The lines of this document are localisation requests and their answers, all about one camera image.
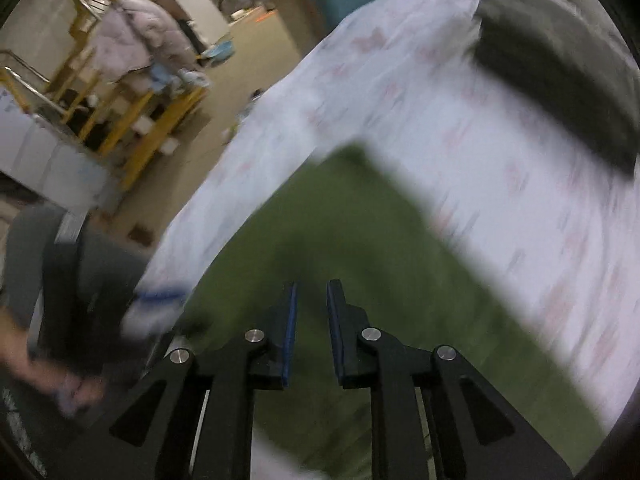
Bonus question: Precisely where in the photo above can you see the pink puffer jacket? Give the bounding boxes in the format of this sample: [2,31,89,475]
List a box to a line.
[92,0,198,86]

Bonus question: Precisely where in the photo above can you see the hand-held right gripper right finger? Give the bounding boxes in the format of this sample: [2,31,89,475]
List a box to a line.
[327,280,573,480]

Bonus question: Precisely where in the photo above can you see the blue basin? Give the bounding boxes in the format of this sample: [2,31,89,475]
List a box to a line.
[202,42,235,62]

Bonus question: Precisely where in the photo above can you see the blue cloth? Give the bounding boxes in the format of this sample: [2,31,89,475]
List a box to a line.
[149,62,210,92]

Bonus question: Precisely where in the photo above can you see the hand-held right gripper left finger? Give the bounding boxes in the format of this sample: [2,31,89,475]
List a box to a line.
[65,282,299,480]

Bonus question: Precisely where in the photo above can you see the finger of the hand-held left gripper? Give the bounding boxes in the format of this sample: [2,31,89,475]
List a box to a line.
[134,285,190,307]

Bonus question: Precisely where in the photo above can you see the green pants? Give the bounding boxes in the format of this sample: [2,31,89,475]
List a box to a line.
[177,145,608,480]

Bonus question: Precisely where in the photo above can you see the yellow rack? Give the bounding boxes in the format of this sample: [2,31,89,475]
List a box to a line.
[0,0,208,192]

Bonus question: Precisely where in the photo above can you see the person's left hand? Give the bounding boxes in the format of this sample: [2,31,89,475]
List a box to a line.
[0,320,103,417]

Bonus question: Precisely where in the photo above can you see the white floor cabinet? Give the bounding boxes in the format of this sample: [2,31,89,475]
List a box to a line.
[171,0,233,47]

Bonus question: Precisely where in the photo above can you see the white storage boxes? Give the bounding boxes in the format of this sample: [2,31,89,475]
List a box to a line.
[0,87,112,217]

